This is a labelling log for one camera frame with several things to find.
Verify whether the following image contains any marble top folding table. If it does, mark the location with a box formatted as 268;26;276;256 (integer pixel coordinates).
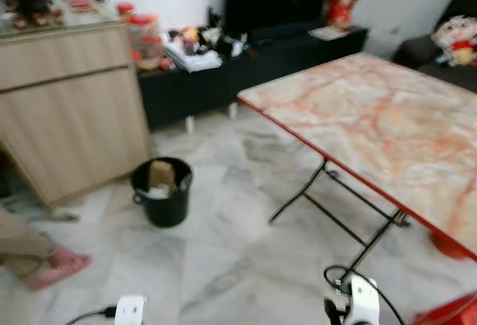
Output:
237;51;477;281

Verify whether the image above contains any cartoon boy plush doll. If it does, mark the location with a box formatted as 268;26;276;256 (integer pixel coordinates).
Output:
432;15;477;68

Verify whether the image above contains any white crumpled paper trash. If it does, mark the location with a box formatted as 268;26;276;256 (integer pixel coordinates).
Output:
145;176;192;200

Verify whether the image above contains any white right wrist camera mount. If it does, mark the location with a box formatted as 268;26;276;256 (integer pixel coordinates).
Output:
346;274;382;325

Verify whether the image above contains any red plastic stool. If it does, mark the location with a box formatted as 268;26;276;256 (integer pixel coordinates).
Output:
411;232;477;325

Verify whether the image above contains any black television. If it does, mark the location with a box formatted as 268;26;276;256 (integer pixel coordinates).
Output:
224;0;331;39

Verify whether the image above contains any brown cardboard box trash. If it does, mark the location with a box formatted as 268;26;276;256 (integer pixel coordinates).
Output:
148;160;177;191

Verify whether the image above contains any pile of small toys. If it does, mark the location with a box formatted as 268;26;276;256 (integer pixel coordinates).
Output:
167;9;249;59

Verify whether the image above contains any dark sofa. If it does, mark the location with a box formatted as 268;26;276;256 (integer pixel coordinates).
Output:
392;0;477;92

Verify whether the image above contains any black low TV console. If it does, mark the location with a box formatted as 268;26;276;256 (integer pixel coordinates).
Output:
137;25;370;133

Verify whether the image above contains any small red tray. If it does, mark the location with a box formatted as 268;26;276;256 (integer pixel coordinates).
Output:
68;0;95;13

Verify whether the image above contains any large clear jar red lid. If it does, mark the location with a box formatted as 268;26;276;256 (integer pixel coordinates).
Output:
126;13;166;70

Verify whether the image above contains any light wooden cabinet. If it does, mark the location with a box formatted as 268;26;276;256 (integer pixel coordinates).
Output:
0;21;153;209

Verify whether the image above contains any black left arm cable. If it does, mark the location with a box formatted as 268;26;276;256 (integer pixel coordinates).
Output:
65;306;119;325

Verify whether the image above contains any white stack of papers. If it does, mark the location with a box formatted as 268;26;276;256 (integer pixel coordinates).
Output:
162;42;224;73

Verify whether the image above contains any black plastic bucket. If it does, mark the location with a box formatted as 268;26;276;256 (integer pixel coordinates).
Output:
131;157;194;229

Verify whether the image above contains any pink slipper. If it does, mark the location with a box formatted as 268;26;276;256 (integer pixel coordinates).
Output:
28;248;92;292

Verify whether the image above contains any dark ornament figure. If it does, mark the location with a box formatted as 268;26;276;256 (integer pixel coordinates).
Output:
0;0;66;30

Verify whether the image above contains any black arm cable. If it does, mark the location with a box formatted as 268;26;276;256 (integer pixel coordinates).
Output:
323;265;405;325
65;306;119;325

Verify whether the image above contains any flat paper booklet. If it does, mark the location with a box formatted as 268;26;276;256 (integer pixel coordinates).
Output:
309;26;350;42

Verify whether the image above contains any small jar red lid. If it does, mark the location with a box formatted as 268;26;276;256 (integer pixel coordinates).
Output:
116;1;136;21

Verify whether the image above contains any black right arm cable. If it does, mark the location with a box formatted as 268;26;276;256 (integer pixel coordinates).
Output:
323;265;405;325

